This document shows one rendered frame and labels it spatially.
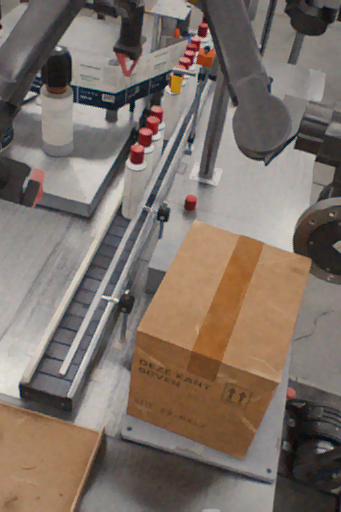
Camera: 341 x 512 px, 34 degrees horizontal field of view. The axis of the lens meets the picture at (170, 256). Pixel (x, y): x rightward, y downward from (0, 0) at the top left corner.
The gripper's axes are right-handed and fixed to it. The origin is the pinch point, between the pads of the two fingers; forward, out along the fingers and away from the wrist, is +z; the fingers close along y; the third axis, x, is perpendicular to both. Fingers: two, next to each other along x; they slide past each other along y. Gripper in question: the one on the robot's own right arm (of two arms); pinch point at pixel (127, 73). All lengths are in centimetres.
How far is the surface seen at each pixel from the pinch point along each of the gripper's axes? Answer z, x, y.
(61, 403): 22, 15, 88
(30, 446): 24, 13, 96
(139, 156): 1.1, 13.2, 33.5
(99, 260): 20, 10, 51
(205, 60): -9.6, 20.6, 0.9
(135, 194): 11.7, 13.6, 34.5
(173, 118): 12.8, 14.1, -4.3
